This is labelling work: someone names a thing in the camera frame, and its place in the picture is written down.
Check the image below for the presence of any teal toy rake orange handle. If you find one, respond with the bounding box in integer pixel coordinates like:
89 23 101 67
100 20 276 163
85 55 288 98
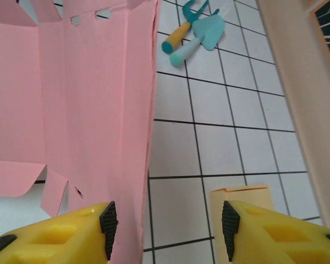
161 0 210 54

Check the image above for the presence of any pink paper box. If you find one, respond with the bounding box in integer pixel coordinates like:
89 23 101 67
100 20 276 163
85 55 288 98
0 0 162 264

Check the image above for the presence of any yellow paper box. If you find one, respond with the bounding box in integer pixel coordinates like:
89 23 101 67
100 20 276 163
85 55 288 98
210 184 274 264

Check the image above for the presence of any light blue toy trowel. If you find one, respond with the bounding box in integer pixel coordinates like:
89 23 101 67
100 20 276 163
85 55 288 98
169 9 226 67

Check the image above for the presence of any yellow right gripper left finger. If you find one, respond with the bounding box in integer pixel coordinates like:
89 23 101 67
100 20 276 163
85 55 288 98
0 201 119 264

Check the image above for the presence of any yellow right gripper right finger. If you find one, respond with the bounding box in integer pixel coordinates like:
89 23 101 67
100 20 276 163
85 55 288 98
222 200 330 264

